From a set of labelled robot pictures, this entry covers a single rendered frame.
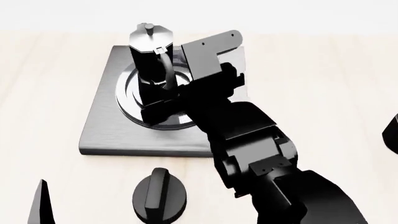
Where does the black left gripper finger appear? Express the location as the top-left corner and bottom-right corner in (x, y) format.
(27, 179), (57, 224)

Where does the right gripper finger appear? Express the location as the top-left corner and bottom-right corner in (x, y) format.
(181, 29), (244, 82)
(141, 96), (188, 128)

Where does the black and silver moka pot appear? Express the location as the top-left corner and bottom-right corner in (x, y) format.
(381, 113), (398, 155)
(129, 22), (180, 108)

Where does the round steel stove burner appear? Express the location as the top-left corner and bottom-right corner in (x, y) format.
(115, 62), (200, 131)

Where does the grey square stove plate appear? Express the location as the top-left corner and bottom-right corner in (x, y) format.
(79, 45), (248, 159)

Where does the black round stove knob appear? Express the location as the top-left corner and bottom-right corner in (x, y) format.
(132, 167), (188, 223)

